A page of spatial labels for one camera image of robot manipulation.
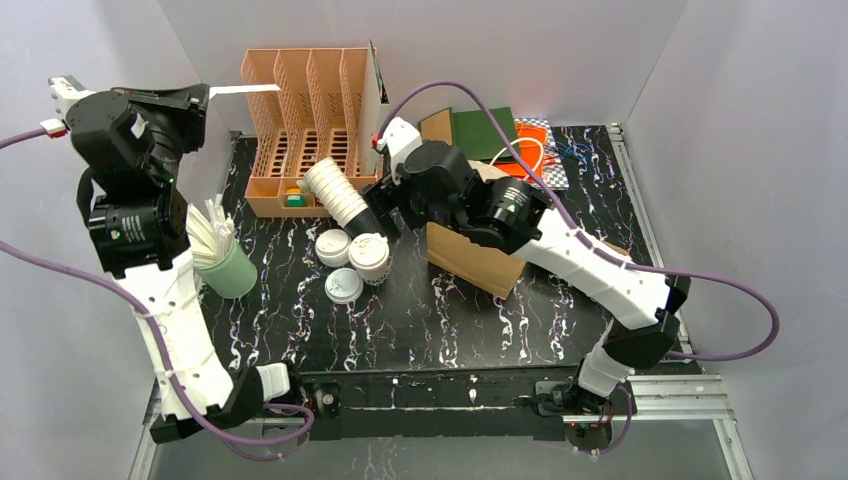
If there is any orange paper bag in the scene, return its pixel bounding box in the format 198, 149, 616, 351
491, 120, 552, 183

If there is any white wrapped straws bundle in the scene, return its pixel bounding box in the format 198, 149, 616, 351
186, 194, 235, 268

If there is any cardboard two-cup carrier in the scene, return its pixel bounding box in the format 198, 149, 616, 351
604, 242, 631, 258

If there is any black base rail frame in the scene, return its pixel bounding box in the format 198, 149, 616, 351
142, 360, 750, 480

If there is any pink desk file organizer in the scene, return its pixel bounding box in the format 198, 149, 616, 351
241, 46, 383, 218

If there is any tan paper bag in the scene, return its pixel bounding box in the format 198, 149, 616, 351
425, 135, 551, 301

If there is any single white lid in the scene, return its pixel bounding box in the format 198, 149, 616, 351
349, 233, 390, 269

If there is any single paper cup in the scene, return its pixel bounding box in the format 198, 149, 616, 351
348, 233, 390, 286

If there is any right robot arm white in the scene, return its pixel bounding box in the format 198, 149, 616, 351
364, 141, 691, 399

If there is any stack of paper cups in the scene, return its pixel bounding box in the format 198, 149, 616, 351
303, 158, 386, 238

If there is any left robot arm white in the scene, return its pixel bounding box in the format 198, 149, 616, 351
64, 84, 291, 444

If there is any green cup holder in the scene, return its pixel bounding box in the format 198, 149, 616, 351
195, 242, 258, 299

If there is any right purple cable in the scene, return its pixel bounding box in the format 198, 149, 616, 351
377, 80, 782, 458

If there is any loose white lid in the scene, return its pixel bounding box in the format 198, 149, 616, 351
324, 268, 364, 305

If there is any single white straw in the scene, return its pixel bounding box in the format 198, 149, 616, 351
209, 84, 280, 98

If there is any dark green paper bag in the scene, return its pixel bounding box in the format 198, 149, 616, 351
418, 108, 505, 161

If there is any stack of white lids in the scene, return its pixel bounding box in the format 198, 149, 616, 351
315, 229, 351, 268

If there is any white folder in organizer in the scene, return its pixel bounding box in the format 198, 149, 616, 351
357, 40, 390, 176

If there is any green yellow small item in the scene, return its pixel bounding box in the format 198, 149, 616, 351
285, 188, 307, 208

